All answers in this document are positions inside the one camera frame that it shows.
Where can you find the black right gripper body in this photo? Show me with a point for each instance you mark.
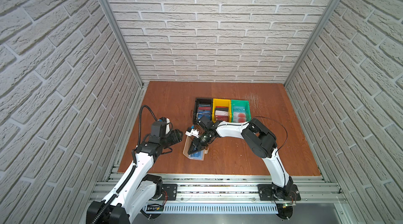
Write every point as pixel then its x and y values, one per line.
pixel 203 140

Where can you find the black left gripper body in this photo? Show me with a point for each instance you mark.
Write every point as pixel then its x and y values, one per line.
pixel 173 137

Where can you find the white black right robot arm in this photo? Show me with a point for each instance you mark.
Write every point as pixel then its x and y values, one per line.
pixel 260 140

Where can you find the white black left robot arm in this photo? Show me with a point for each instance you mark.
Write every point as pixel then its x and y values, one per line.
pixel 136 187

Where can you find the black plastic bin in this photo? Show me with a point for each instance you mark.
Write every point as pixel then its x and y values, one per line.
pixel 202 107

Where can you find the yellow plastic bin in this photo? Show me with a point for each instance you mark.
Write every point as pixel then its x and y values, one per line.
pixel 222 110

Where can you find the green plastic bin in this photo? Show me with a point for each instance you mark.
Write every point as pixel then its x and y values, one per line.
pixel 240 111

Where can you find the aluminium corner profile left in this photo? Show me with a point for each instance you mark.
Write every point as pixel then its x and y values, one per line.
pixel 106 6

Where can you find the aluminium corner profile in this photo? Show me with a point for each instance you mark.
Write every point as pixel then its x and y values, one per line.
pixel 106 6
pixel 312 38

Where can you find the aluminium corner profile right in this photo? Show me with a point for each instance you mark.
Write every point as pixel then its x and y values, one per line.
pixel 312 38

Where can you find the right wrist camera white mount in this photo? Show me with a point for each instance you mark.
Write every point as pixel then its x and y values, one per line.
pixel 192 132

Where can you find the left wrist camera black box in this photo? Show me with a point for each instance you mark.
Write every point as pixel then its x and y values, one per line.
pixel 161 127

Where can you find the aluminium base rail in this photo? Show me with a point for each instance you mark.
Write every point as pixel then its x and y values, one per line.
pixel 239 194

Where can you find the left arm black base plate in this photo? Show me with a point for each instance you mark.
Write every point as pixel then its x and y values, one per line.
pixel 167 191

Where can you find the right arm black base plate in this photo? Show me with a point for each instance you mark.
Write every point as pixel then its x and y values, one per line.
pixel 271 192

